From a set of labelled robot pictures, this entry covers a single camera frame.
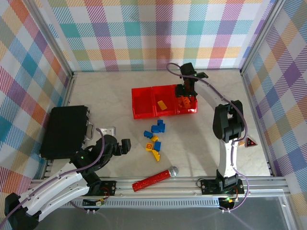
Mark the long orange lego beam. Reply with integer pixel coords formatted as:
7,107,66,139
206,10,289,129
178,100,194,110

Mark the aluminium corner post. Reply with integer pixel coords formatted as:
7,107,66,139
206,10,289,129
239,0,286,75
30,0,75,80

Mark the slotted cable duct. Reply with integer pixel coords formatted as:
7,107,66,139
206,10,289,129
37,199,222,208

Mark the black hard case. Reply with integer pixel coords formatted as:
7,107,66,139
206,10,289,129
39,105,96,161

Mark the right connector board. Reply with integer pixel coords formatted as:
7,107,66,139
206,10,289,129
219,196,241,213

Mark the connector board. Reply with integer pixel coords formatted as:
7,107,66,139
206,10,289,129
219,196,241,213
82,198,106,214

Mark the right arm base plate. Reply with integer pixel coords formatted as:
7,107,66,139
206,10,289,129
200,178,246,196

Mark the left connector board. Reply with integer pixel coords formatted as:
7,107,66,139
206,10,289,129
82,198,106,214

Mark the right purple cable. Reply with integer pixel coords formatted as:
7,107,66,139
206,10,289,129
166,62,252,213

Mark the red warning triangle sign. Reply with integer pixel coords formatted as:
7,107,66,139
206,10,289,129
244,137,258,148

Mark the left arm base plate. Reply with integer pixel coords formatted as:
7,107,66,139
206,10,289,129
88,180,118,197

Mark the aluminium front rail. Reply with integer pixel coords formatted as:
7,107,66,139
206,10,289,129
24,176,292,200

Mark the red toy microphone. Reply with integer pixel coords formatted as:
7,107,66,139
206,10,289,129
131,166,180,193

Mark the aluminium right corner post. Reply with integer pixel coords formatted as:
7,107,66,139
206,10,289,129
239,0,286,75

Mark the aluminium left corner post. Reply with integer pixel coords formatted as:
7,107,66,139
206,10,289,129
30,0,75,80

